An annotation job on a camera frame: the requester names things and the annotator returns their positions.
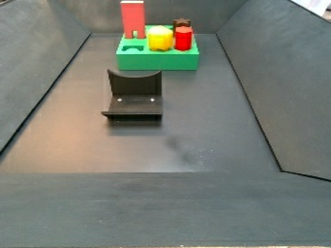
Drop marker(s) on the black curved fixture cradle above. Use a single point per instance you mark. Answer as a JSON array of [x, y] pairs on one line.
[[136, 95]]

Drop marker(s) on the green shape sorter base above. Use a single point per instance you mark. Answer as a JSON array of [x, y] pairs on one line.
[[136, 56]]

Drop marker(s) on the yellow rounded pentagon block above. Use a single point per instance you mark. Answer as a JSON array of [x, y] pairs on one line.
[[160, 38]]

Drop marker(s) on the red hexagonal prism block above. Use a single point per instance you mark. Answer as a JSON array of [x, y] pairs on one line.
[[184, 36]]

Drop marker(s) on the brown star prism block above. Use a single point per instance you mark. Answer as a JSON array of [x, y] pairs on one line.
[[182, 24]]

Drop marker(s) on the salmon arch block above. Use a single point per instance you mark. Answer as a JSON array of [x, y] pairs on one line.
[[134, 18]]

